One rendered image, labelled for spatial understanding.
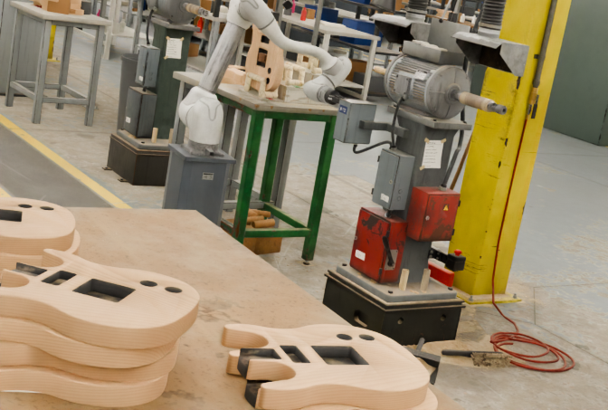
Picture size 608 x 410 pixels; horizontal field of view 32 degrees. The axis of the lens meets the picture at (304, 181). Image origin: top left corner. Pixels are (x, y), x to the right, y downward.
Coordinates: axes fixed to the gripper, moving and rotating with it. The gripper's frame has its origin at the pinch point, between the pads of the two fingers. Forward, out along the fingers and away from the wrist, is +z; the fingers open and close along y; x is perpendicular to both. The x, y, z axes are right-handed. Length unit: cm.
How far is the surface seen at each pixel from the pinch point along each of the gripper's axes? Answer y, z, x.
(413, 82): -4.5, 37.5, 19.2
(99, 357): 241, 254, -13
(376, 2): -1, 2, 52
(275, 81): 5, -66, -1
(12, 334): 253, 240, -14
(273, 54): 6, -71, 12
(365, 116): 8.2, 22.8, -1.4
